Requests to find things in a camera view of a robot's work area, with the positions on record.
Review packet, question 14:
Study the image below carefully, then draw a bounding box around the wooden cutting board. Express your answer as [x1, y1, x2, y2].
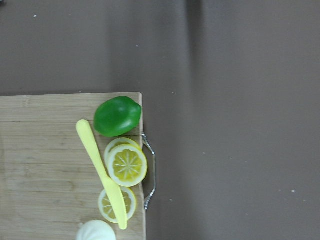
[0, 91, 157, 240]

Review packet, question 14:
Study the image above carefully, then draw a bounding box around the white garlic bulb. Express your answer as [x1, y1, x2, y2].
[75, 220, 117, 240]

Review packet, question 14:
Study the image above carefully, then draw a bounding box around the lemon slice lower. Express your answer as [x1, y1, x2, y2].
[98, 186, 137, 224]

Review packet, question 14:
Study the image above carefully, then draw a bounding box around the lemon slice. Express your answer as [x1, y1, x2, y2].
[103, 137, 142, 164]
[98, 186, 137, 224]
[105, 144, 148, 187]

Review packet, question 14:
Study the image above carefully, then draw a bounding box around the green lime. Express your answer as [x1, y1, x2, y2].
[93, 96, 142, 138]

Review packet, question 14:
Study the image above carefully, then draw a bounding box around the lemon slice behind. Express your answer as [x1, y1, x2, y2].
[103, 137, 142, 164]

